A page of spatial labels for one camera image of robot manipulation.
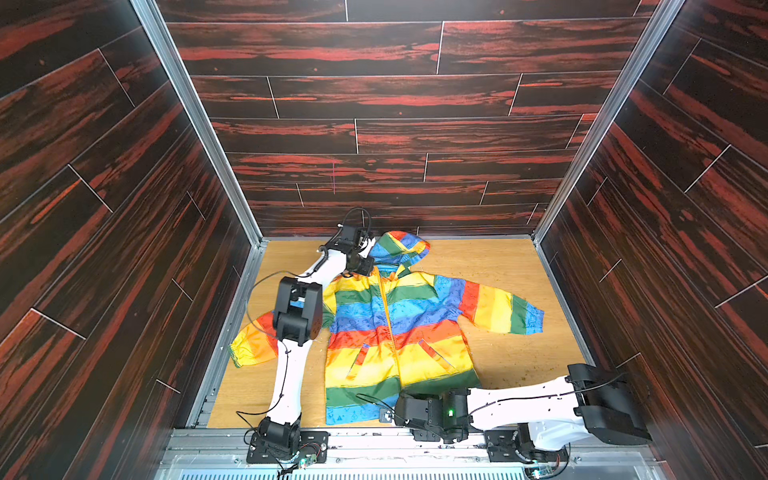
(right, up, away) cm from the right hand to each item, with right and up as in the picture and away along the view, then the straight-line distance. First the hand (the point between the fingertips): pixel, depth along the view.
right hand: (414, 405), depth 79 cm
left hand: (-13, +38, +28) cm, 49 cm away
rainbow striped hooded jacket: (-5, +16, +14) cm, 22 cm away
